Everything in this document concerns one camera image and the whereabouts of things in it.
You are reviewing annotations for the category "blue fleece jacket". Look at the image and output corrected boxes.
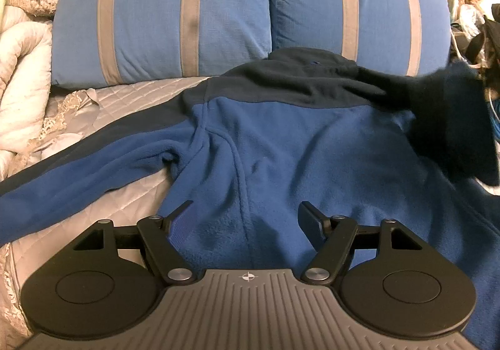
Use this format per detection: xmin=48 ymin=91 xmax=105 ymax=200
xmin=0 ymin=46 xmax=500 ymax=350

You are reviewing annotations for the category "left blue striped pillow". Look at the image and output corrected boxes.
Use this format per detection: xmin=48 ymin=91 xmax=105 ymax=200
xmin=52 ymin=0 xmax=272 ymax=90

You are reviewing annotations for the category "right blue striped pillow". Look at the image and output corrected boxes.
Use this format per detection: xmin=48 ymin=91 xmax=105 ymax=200
xmin=270 ymin=0 xmax=450 ymax=76

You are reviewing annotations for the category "blue coiled cable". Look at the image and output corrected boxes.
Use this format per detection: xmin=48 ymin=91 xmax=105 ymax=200
xmin=485 ymin=97 xmax=500 ymax=144

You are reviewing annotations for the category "blue striped pillow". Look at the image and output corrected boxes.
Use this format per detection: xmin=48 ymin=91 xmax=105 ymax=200
xmin=270 ymin=0 xmax=450 ymax=76
xmin=52 ymin=0 xmax=272 ymax=90

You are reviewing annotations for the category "black bag with straps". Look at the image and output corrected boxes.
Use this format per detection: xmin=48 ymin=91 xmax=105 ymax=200
xmin=451 ymin=3 xmax=499 ymax=77

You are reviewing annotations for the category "beige quilted comforter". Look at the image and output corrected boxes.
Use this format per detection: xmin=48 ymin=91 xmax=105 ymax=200
xmin=0 ymin=0 xmax=95 ymax=179

